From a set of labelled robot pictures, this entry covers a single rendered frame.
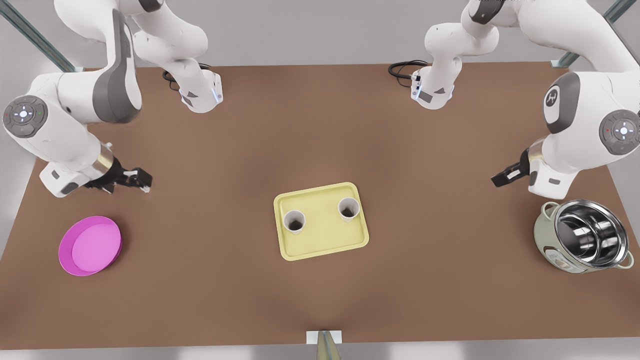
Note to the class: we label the white paper cup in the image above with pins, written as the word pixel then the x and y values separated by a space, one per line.
pixel 349 208
pixel 294 220

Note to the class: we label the pink round plate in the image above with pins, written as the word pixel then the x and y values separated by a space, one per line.
pixel 92 247

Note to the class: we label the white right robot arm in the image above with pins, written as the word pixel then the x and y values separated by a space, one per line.
pixel 70 100

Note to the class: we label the pale yellow rectangular tray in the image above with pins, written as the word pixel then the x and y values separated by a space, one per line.
pixel 322 235

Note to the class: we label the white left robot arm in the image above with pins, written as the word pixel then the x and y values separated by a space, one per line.
pixel 590 115

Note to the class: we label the green pot with steel inside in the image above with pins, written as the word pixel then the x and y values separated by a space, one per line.
pixel 585 240

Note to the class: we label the silver frame post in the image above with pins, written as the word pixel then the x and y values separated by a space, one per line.
pixel 30 32
pixel 327 347
pixel 617 10

